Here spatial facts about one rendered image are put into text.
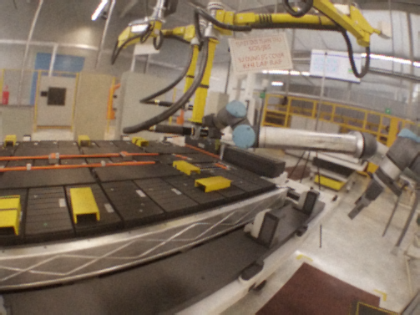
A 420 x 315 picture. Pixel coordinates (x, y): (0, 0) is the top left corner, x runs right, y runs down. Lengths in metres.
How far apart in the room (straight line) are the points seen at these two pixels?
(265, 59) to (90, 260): 1.16
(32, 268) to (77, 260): 0.12
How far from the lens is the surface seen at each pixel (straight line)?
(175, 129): 1.10
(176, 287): 0.59
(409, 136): 0.74
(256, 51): 1.19
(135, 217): 0.61
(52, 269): 0.56
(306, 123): 10.24
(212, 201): 0.78
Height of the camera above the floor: 1.32
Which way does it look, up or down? 12 degrees down
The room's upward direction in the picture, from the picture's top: 10 degrees clockwise
